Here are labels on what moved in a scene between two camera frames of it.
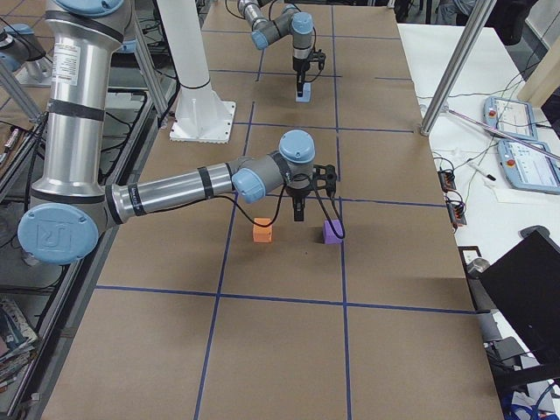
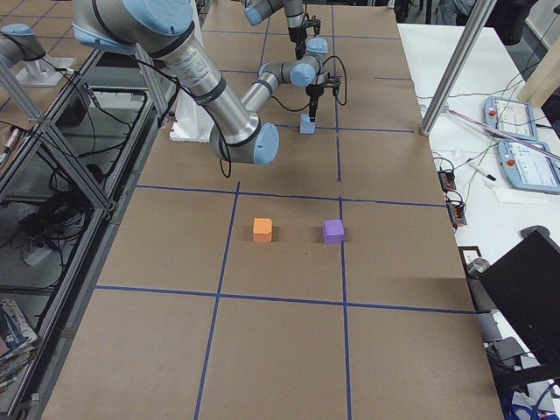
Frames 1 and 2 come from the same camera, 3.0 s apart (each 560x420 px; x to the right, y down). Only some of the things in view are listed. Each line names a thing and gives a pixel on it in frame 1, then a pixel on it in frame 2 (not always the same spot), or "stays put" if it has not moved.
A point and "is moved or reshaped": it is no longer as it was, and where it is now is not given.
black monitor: x=526 y=283 stays put
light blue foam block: x=306 y=94 is moved or reshaped
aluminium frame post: x=479 y=17 stays put
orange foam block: x=262 y=234 stays put
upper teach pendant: x=513 y=117 stays put
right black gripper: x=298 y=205 → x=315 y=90
